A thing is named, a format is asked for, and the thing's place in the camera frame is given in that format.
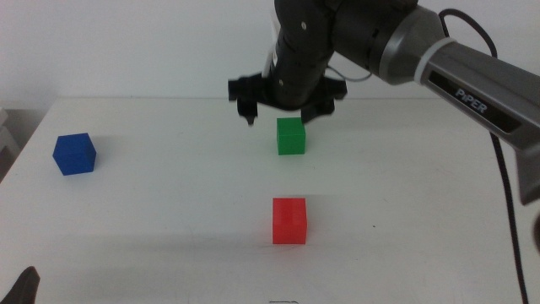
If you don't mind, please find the red cube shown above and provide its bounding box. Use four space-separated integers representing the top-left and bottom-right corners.
272 197 308 246

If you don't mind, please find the black braided cable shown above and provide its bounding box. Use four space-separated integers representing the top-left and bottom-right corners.
438 8 531 304

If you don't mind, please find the thin grey wire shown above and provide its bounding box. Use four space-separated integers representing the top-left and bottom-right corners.
327 65 373 84

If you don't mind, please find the green cube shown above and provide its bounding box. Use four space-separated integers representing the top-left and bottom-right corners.
276 117 306 156

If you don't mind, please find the blue cube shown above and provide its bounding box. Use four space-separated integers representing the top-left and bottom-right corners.
51 133 98 176

